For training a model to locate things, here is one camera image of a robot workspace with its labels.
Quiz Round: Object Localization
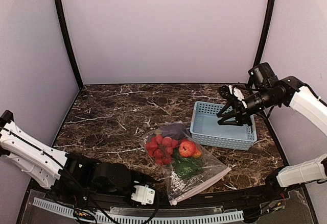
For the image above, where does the red toy fruit ball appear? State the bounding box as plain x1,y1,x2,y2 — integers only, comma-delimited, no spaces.
179,139,197,158

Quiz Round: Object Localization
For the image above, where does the light blue plastic basket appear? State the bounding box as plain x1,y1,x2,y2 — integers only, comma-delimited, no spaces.
190,101,257,151

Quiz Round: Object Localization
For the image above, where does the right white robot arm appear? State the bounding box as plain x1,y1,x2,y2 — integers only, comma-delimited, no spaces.
217,62,326,201

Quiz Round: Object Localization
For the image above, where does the red lychee bunch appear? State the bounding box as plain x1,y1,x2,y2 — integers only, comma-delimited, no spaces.
145,135,178,166

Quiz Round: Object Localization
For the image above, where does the orange red toy mango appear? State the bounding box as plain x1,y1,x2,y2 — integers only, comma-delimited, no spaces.
192,149,202,158

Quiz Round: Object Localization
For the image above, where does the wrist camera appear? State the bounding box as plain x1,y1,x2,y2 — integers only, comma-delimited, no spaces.
219,85,247,108
131,184,156,205

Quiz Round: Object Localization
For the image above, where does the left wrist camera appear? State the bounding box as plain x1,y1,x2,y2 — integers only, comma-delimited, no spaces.
131,184,156,205

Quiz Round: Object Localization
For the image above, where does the clear zip top bag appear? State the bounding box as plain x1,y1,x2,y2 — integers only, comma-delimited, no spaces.
140,121,231,206

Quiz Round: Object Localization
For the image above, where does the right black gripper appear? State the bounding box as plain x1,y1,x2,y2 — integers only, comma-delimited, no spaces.
217,86,279,126

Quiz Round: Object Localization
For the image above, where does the green toy avocado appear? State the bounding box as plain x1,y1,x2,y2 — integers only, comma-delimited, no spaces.
173,158,202,180

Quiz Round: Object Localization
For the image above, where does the right black frame post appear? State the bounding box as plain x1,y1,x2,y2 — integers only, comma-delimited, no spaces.
252,0,275,68

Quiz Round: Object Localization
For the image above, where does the green toy cucumber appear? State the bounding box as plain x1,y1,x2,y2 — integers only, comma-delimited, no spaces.
172,148,186,162

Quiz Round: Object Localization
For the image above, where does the black front rail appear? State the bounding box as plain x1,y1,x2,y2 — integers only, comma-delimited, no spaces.
21,180,311,214

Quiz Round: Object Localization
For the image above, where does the light blue slotted cable duct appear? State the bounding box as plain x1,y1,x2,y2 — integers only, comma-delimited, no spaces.
32,197,244,223

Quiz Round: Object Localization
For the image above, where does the left black frame post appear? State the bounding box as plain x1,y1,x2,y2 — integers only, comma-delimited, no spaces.
54,0,84,90

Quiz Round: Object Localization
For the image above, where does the purple toy eggplant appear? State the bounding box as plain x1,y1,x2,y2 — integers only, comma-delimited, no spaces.
159,122,191,140

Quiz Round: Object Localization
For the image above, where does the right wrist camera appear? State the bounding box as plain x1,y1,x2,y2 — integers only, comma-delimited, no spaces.
219,85,247,108

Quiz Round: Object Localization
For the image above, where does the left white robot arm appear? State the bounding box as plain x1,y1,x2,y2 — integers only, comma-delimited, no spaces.
1,110,158,207

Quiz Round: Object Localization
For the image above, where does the black frame post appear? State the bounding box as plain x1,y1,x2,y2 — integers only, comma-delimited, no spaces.
252,0,275,68
54,0,84,90

